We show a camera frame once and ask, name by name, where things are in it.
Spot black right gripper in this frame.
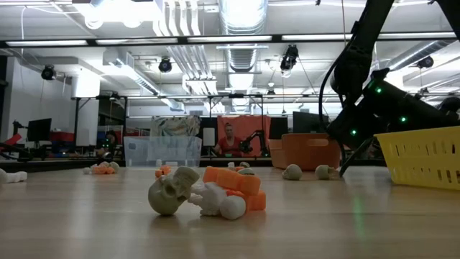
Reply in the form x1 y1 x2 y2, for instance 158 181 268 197
327 68 460 178

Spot yellow plastic basket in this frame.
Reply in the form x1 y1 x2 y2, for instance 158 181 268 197
373 125 460 191

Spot orange plastic bin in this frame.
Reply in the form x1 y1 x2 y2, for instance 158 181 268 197
268 132 341 172

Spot red backdrop cloth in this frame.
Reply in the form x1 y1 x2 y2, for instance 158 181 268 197
216 114 272 158

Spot black ceiling spotlight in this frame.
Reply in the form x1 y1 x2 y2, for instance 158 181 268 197
40 64 58 81
280 44 300 72
416 55 435 70
158 57 173 74

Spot person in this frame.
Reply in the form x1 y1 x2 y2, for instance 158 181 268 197
96 129 119 158
212 122 249 158

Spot black overhead beam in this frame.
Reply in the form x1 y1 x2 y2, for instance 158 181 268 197
0 32 460 50

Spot white toy bone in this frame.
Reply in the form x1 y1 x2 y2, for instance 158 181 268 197
187 181 247 221

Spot white board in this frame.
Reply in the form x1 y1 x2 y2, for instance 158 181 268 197
203 127 216 147

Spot patterned cloth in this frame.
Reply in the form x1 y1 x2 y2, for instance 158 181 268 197
149 115 201 137

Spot clear plastic bin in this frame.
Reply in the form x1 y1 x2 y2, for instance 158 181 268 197
123 135 203 168

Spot white column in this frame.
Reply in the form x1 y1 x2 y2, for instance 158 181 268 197
70 73 101 147

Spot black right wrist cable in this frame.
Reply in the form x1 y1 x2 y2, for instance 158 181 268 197
318 34 357 166

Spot silver ventilation duct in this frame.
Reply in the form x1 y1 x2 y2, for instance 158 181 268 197
218 0 269 73

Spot black background rig frame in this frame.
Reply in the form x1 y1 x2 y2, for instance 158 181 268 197
73 94 265 159

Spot black metal table frame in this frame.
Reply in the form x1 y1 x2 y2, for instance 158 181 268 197
0 157 362 173

